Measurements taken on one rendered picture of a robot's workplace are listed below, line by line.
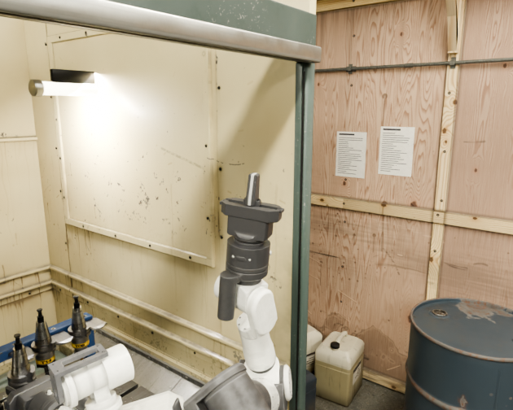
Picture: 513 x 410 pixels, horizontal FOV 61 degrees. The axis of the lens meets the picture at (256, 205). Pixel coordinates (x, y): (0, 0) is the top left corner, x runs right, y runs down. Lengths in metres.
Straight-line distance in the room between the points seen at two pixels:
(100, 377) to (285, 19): 0.85
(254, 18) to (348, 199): 2.09
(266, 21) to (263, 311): 0.64
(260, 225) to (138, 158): 0.94
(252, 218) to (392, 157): 2.06
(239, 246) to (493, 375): 1.53
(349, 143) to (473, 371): 1.53
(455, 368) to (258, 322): 1.39
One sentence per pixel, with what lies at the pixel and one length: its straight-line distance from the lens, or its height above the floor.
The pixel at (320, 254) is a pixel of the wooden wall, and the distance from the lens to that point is 3.19.
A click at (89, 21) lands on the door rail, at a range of 0.70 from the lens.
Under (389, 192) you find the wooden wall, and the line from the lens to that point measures 2.86.
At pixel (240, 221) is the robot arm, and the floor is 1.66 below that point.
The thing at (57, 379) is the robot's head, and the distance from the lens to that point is 0.79.
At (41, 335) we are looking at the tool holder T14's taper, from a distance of 1.41.
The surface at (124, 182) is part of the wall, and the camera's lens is 1.79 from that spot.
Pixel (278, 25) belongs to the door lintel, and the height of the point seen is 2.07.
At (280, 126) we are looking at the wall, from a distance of 1.24.
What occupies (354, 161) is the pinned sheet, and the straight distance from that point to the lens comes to 2.93.
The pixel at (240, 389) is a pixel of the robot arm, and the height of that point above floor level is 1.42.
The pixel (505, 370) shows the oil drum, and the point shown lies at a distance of 2.17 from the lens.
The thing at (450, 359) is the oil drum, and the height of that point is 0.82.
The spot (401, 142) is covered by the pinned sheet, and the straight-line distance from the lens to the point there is 2.80.
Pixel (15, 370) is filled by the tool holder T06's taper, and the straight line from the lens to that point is 1.30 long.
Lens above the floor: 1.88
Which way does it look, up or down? 13 degrees down
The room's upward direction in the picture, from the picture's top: straight up
